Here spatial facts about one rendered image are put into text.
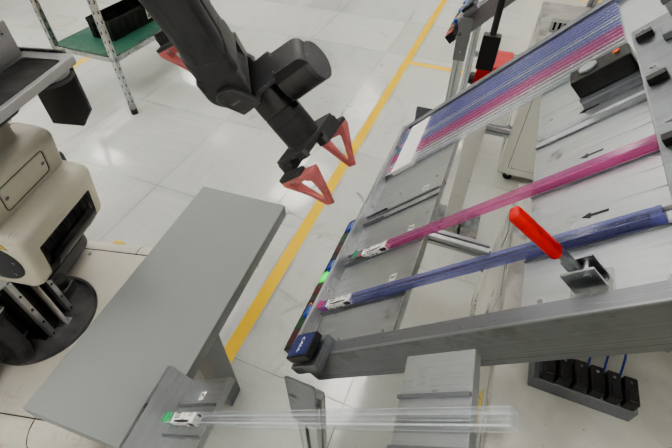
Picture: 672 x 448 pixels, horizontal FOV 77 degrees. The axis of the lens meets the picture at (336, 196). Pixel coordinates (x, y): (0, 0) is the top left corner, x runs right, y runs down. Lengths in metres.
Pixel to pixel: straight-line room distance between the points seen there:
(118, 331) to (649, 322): 0.86
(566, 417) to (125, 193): 1.93
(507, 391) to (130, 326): 0.72
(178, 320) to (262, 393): 0.61
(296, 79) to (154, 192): 1.65
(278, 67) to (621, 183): 0.42
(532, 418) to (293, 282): 1.05
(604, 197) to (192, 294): 0.77
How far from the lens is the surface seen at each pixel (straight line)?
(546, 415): 0.86
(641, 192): 0.52
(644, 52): 0.62
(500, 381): 0.86
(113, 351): 0.95
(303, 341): 0.64
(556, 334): 0.46
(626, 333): 0.44
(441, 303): 1.66
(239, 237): 1.04
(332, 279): 0.78
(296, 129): 0.62
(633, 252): 0.47
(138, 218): 2.07
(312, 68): 0.57
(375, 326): 0.62
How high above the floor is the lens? 1.37
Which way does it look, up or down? 44 degrees down
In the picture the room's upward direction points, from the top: straight up
